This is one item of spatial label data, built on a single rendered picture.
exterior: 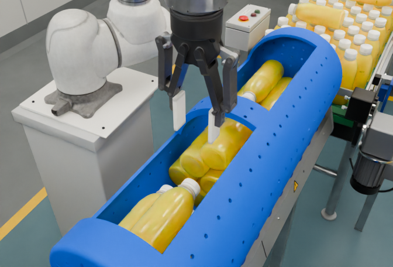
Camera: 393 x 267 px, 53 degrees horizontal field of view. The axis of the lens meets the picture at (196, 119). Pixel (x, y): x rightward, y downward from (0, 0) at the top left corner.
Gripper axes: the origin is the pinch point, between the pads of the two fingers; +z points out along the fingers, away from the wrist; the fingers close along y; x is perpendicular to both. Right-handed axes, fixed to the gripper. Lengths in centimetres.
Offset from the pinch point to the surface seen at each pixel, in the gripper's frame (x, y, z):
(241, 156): 5.7, 6.5, 10.3
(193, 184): -1.3, 0.1, 15.0
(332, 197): 105, 19, 115
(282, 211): 25, 12, 44
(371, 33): 98, 15, 22
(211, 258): -13.8, 10.9, 14.4
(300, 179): 40, 13, 45
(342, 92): 76, 13, 35
